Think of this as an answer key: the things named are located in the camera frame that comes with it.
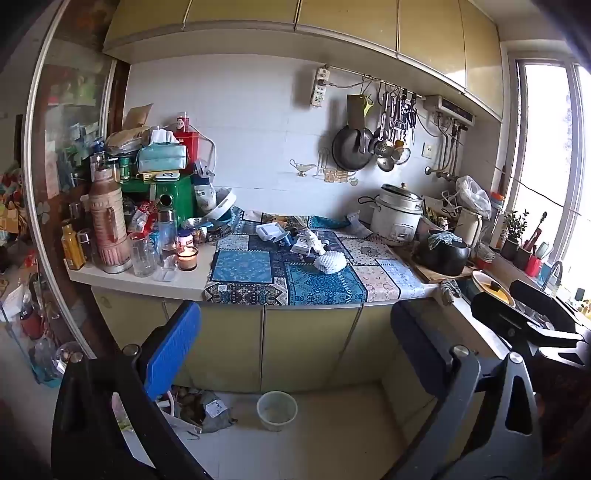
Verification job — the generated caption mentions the pale plastic bucket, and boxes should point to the pale plastic bucket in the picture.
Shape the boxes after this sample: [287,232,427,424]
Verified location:
[257,391,298,432]

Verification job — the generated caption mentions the kitchen cleaver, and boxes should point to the kitchen cleaver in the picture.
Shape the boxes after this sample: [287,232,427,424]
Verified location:
[346,95,370,155]

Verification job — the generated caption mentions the glass bottle with metal lid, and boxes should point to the glass bottle with metal lid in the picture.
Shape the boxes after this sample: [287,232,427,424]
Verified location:
[157,208,179,259]

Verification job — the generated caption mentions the pan with yellow lid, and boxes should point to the pan with yellow lid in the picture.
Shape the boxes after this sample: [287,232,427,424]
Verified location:
[471,270,515,308]

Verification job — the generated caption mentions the black wok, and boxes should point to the black wok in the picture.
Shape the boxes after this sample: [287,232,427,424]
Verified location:
[331,124,374,171]

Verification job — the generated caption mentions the window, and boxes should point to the window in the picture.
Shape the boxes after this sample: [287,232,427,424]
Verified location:
[508,58,591,296]

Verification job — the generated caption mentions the lit glass candle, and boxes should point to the lit glass candle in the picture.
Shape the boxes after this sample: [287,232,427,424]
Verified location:
[177,246,199,272]

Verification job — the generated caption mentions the wooden cutting board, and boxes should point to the wooden cutting board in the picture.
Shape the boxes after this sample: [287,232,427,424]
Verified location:
[406,249,476,284]

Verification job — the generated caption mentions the white power strip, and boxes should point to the white power strip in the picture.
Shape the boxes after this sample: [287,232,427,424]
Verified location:
[310,68,331,108]

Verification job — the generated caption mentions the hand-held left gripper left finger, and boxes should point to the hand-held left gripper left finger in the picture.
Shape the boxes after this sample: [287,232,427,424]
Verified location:
[52,300,213,480]

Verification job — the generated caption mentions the metal strainer ladle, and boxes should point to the metal strainer ladle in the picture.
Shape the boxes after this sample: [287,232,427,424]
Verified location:
[373,92,395,172]

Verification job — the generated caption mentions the teal tissue box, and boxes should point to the teal tissue box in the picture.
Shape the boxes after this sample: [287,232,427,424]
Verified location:
[136,129,189,174]

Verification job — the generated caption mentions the white foam tray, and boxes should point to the white foam tray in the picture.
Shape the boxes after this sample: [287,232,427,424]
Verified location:
[256,223,289,241]

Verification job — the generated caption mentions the white rice cooker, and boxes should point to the white rice cooker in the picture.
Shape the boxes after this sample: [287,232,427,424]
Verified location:
[358,182,424,247]

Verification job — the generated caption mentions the black cooking pot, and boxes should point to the black cooking pot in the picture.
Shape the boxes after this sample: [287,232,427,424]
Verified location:
[413,233,472,277]

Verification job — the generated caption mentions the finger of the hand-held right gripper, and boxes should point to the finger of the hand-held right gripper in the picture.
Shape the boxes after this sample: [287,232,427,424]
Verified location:
[509,280,580,334]
[471,292,557,344]

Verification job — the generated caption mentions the brass wall tap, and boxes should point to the brass wall tap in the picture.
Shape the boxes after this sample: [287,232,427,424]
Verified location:
[425,122,463,182]

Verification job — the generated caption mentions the yellow upper cabinets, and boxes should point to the yellow upper cabinets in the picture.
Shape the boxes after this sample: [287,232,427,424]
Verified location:
[102,0,504,123]

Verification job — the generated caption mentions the crumpled white packaging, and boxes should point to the crumpled white packaging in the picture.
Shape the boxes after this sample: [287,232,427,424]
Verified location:
[291,228,331,257]

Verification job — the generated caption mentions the yellow cabinets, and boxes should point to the yellow cabinets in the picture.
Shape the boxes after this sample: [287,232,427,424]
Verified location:
[102,0,504,123]
[90,286,439,395]

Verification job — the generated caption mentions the grey floor bag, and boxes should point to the grey floor bag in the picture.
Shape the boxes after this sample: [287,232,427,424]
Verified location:
[175,388,237,435]

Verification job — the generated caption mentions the white wall heater unit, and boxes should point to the white wall heater unit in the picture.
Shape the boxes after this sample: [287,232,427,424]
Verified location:
[422,95,476,125]

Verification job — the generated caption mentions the white foam fruit net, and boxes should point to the white foam fruit net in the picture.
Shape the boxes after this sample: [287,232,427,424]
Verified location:
[314,251,348,276]

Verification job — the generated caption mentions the small potted plant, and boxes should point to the small potted plant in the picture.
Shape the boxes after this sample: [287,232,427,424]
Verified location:
[501,210,530,261]

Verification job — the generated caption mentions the yellow lower cabinets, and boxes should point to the yellow lower cabinets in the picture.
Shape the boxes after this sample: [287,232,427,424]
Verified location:
[90,286,439,395]

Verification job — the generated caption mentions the white plastic bag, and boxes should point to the white plastic bag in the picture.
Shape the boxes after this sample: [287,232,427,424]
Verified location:
[456,175,492,219]

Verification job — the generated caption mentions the patterned pot cloth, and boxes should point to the patterned pot cloth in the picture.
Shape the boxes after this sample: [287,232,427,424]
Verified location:
[427,231,462,251]

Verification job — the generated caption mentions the clear drinking glass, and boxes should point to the clear drinking glass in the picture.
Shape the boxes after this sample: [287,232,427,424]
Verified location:
[130,233,158,278]

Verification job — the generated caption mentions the pink patterned thermos flask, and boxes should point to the pink patterned thermos flask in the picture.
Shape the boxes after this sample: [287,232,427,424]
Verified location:
[89,166,132,274]

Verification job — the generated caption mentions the yellow bottle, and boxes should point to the yellow bottle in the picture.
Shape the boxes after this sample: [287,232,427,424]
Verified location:
[61,223,86,271]

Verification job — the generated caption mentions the metal sink faucet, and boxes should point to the metal sink faucet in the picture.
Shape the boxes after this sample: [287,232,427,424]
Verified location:
[540,261,565,296]

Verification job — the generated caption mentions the white plastic basin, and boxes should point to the white plastic basin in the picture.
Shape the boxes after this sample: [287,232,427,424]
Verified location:
[203,187,237,222]

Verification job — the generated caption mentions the green box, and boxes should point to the green box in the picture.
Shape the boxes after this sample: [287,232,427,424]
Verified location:
[121,174,195,217]

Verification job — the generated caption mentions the red box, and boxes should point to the red box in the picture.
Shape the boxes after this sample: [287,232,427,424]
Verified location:
[173,130,200,174]

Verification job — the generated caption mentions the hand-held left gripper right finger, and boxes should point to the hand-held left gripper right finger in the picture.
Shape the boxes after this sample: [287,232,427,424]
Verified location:
[383,300,542,480]

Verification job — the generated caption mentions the white enamel jug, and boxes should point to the white enamel jug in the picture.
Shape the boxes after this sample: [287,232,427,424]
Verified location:
[455,208,483,247]

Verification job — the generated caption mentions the blue patterned tablecloth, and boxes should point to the blue patterned tablecloth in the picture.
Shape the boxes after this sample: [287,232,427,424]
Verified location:
[203,210,439,308]

